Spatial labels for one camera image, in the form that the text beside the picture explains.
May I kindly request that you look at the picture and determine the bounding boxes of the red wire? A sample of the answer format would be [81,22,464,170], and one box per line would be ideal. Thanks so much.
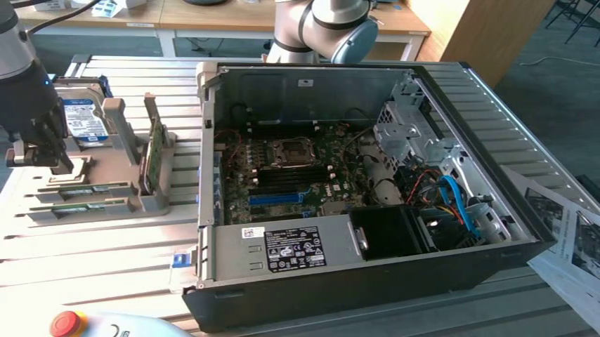
[404,170,443,205]

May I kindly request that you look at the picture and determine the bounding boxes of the black open PC case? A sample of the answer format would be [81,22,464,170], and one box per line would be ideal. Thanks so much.
[181,61,560,333]

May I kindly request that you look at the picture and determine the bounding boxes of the black chair legs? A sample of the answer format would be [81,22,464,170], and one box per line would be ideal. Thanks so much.
[546,0,600,46]

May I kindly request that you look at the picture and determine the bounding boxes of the CPU socket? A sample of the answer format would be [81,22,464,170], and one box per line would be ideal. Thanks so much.
[266,136,325,170]

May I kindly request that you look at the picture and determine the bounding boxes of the red emergency stop button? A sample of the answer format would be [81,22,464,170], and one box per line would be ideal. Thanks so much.
[50,310,90,337]

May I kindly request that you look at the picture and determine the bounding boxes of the black expansion slot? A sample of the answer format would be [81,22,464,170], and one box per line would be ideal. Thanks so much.
[248,187,301,196]

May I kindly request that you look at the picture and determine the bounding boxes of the blue SATA wire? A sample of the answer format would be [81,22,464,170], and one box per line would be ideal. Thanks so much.
[437,174,486,240]

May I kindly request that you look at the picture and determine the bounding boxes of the green upright circuit card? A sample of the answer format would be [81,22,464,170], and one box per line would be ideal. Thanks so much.
[139,117,170,194]

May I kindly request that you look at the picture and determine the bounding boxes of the green RAM stick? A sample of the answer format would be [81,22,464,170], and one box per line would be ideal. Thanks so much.
[38,185,137,198]
[30,200,131,216]

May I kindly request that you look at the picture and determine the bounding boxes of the wooden cabinet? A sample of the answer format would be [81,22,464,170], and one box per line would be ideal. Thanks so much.
[416,0,551,89]

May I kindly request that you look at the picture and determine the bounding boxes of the blue expansion slot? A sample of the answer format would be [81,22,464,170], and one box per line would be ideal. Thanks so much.
[249,194,303,206]

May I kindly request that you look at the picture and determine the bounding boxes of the black RAM slot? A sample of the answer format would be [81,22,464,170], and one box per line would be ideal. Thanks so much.
[258,172,325,179]
[258,180,329,188]
[258,176,328,183]
[258,168,325,175]

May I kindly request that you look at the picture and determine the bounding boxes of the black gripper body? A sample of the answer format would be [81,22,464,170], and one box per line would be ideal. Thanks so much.
[0,62,69,143]

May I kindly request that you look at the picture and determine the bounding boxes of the metal disk bay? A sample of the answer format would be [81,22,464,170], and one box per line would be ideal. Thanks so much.
[373,70,464,171]

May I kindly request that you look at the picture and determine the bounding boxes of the white and blue box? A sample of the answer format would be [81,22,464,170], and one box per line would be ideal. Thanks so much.
[90,0,125,18]

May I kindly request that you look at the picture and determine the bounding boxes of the white teach pendant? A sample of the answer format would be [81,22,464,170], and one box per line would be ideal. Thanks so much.
[49,310,194,337]

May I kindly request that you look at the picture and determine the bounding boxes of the grey power supply unit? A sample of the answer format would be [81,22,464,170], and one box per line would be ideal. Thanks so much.
[212,216,368,282]

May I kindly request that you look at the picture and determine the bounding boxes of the grey parts rack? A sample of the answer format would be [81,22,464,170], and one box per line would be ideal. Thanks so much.
[26,75,178,223]

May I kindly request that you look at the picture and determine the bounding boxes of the green motherboard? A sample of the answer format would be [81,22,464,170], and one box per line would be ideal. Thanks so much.
[214,122,379,226]

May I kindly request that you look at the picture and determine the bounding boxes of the wooden desk with white frame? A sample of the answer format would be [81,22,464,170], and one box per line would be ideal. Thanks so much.
[14,0,433,60]

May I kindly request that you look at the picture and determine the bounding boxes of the hard disk with blue label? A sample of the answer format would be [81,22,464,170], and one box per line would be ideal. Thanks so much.
[55,77,114,149]

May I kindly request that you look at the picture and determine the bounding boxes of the printed paper sheet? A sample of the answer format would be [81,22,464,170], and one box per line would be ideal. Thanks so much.
[500,164,600,246]
[526,202,600,326]

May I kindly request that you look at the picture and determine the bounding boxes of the black fan shroud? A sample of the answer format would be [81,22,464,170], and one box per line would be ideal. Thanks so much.
[349,205,442,261]

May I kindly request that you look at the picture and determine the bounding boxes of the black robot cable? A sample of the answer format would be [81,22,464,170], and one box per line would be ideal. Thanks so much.
[26,0,103,37]

